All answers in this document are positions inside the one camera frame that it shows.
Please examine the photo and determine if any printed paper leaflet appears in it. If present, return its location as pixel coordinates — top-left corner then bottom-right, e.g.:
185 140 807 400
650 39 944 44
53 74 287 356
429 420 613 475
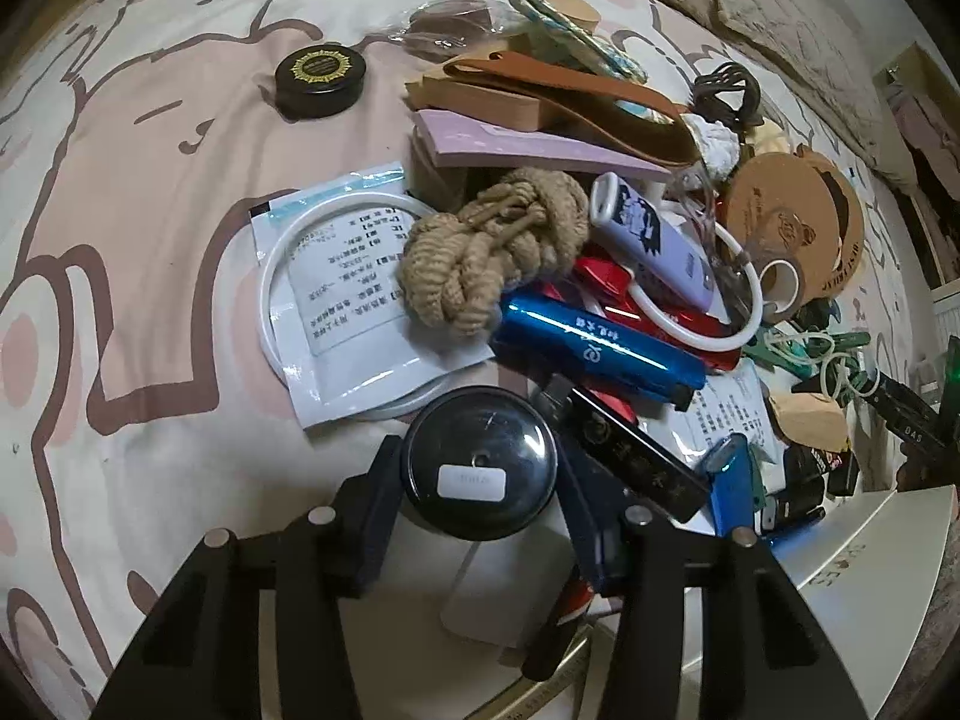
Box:
673 366 782 482

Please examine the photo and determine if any white lavender handheld gadget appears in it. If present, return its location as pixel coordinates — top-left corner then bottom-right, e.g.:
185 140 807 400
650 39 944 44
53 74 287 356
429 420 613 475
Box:
587 171 715 314

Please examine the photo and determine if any round wooden disc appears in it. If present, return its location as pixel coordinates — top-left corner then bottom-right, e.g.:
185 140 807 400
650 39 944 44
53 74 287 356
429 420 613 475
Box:
523 0 602 36

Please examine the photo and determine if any tan wooden block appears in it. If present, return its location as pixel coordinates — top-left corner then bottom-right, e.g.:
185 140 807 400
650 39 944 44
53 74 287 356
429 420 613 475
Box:
403 66 572 137

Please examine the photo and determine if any brown leather strap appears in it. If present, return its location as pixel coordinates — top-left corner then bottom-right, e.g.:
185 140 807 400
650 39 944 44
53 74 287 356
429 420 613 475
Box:
441 51 704 171

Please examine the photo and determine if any beige rope knot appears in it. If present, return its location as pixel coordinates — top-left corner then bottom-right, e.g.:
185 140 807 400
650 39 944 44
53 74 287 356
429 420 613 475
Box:
396 167 591 340

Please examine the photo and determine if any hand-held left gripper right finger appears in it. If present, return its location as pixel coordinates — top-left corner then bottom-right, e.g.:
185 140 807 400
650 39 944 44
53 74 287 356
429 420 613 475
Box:
520 448 876 720

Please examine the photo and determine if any black gold round tin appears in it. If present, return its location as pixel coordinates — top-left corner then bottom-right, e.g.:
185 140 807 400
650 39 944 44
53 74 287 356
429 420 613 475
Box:
272 46 370 119

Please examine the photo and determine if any round cork coaster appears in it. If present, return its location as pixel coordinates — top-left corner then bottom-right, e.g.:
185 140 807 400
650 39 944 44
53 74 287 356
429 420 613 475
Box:
722 154 835 272

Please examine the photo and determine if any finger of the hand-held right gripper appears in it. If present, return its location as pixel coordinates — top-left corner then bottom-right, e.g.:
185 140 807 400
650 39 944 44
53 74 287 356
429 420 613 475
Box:
862 370 942 456

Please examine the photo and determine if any green plastic clip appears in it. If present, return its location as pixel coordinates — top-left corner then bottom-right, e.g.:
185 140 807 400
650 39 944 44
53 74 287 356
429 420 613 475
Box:
748 298 872 385

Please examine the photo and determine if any white blue sealed packet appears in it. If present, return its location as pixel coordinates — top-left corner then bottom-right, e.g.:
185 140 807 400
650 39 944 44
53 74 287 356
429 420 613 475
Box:
246 160 512 430

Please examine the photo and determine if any black round jar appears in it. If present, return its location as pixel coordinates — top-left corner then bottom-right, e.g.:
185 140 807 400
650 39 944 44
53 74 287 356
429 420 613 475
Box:
400 385 561 542

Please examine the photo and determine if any pile of clothes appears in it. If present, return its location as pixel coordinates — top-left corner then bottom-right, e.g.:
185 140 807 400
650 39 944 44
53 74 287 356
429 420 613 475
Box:
883 81 940 190

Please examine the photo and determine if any teal patterned pouch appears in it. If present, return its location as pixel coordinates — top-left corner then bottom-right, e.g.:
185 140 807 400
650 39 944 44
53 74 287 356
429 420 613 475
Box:
505 0 647 85

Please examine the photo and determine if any white card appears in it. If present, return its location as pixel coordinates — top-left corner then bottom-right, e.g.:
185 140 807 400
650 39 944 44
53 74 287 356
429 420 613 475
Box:
437 531 580 655

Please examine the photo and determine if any white cardboard box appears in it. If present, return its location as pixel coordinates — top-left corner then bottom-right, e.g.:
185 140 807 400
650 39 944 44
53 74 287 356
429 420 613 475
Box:
456 484 960 720

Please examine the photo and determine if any white tape roll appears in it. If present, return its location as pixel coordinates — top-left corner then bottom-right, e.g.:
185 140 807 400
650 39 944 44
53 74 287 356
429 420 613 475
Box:
756 257 809 317

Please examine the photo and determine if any blue metallic tube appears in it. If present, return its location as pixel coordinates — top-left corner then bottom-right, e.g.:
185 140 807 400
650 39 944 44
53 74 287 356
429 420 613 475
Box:
490 291 711 411

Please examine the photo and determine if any small black packet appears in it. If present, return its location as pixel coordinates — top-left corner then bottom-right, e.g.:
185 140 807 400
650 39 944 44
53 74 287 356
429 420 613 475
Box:
782 441 861 501

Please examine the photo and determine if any black rectangular box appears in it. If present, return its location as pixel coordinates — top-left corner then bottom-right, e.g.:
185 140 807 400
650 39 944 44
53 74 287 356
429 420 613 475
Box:
538 381 715 524

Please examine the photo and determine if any clear bag with brown item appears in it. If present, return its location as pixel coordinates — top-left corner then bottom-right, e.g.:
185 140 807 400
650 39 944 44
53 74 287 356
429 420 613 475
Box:
388 0 497 62

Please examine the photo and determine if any purple notepad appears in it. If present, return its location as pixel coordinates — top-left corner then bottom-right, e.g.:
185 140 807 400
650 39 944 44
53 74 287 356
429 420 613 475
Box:
415 107 674 186

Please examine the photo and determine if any red flat item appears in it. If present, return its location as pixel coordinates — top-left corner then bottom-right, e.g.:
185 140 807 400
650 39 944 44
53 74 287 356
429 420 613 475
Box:
572 255 741 377

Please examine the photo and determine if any blue metal clip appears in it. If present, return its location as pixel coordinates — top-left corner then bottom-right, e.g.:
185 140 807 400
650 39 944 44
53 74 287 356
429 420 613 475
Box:
703 433 827 542

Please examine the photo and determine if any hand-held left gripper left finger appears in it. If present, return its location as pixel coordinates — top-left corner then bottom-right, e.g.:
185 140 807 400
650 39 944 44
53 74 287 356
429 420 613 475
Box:
90 435 407 720

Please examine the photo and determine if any tan wooden piece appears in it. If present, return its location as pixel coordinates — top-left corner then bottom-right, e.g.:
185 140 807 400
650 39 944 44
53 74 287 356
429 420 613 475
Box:
767 385 850 449

